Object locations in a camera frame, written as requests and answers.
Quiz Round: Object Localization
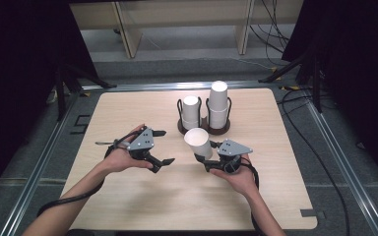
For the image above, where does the tall stack of white cups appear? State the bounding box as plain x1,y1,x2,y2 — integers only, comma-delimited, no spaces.
207,80,229,130

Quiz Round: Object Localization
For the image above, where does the person's left hand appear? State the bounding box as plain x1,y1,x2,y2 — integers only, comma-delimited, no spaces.
102,123,154,174

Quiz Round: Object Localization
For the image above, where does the grey tape strip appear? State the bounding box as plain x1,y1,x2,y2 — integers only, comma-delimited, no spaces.
299,208,327,219

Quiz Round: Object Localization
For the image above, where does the black tape floor mark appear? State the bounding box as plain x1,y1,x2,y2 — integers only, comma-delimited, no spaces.
69,114,92,136

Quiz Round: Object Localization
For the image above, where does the black tripod stand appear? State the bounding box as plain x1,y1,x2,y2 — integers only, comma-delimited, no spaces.
52,62,118,122
258,48,325,114

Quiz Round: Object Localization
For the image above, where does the black curtain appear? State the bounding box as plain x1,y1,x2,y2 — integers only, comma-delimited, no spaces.
281,0,378,189
0,0,100,206

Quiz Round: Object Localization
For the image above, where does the right hand-held gripper black cable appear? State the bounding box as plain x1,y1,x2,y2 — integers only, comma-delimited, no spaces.
240,162,261,236

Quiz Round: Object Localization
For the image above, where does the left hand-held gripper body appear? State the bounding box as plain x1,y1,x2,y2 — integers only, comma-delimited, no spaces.
126,127,156,162

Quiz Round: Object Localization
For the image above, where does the thin white cable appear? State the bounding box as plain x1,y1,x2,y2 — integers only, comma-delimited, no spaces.
230,57,277,72

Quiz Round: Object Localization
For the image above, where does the single white paper cup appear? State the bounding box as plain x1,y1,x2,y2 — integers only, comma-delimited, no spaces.
183,127,215,161

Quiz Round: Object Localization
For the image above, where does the left hand-held gripper black cable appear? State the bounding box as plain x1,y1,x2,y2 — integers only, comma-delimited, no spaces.
36,129,146,218

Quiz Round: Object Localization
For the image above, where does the bundle of black cables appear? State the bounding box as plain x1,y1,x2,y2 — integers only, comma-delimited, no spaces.
249,0,290,55

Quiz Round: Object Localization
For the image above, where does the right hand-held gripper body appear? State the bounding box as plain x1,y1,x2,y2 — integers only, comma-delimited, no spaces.
205,139,254,174

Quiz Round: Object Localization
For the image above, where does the long black floor cable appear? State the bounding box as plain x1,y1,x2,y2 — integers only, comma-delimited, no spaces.
276,88,351,236

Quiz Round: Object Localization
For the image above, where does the person's right hand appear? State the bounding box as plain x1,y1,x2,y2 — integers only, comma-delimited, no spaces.
209,153,261,198

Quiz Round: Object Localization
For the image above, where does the hand-held gripper black cable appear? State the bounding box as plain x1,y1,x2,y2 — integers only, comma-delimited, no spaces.
36,129,146,218
240,162,261,236

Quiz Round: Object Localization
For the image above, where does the aluminium floor rail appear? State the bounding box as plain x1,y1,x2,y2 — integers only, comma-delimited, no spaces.
303,97,378,236
0,92,81,236

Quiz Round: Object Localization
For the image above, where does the dark double cup holder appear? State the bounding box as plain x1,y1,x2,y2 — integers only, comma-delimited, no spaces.
176,96,232,137

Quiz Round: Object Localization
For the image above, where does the short stack of white cups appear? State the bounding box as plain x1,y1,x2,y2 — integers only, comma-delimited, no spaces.
181,95,201,131

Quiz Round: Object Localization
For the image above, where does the beige wooden shelf unit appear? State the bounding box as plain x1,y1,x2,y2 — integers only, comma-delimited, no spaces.
69,0,304,60

